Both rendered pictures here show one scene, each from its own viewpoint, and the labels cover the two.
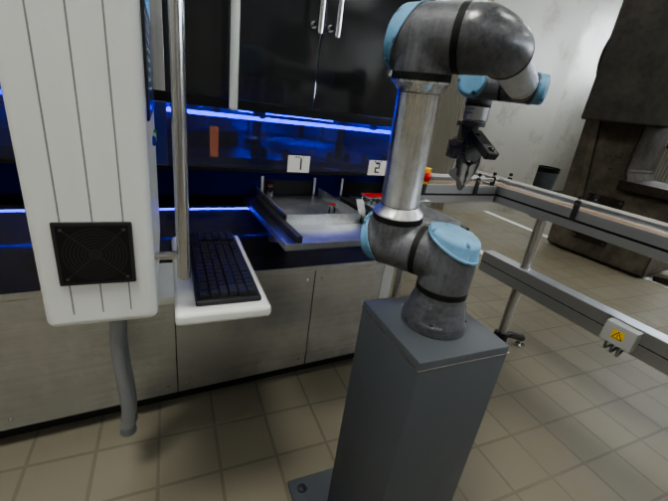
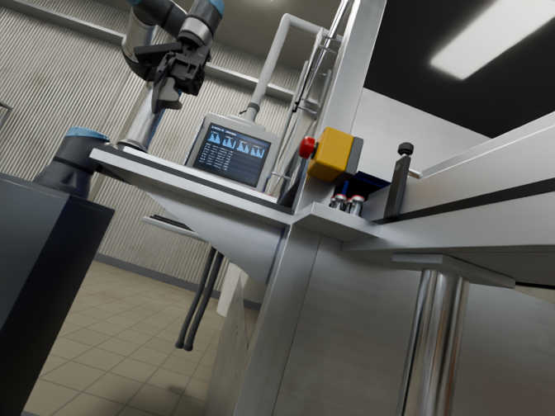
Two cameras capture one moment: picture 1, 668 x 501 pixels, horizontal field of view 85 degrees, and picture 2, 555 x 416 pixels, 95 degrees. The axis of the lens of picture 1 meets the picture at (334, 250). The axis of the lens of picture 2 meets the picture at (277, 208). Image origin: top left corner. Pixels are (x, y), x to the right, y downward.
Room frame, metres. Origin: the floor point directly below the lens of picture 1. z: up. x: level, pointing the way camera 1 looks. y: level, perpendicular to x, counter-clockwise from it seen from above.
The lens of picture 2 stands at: (1.76, -0.76, 0.78)
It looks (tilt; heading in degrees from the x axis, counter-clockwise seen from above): 12 degrees up; 114
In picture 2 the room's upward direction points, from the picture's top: 18 degrees clockwise
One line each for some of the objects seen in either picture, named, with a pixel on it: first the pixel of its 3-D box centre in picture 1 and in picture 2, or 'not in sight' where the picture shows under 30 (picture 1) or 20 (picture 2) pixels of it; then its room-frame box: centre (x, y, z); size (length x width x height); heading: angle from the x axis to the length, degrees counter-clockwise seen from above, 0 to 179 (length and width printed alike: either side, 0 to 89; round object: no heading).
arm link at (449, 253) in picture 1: (446, 256); (86, 148); (0.76, -0.25, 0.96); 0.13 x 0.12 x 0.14; 59
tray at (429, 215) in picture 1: (402, 212); (207, 194); (1.32, -0.23, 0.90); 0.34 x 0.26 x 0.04; 29
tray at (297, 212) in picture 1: (304, 204); not in sight; (1.25, 0.12, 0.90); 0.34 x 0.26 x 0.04; 30
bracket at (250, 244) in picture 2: not in sight; (202, 233); (1.39, -0.28, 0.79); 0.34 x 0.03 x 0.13; 30
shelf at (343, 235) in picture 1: (354, 217); (224, 218); (1.27, -0.06, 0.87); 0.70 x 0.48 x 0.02; 120
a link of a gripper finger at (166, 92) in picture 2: (462, 175); (166, 96); (1.23, -0.39, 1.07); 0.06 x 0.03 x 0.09; 30
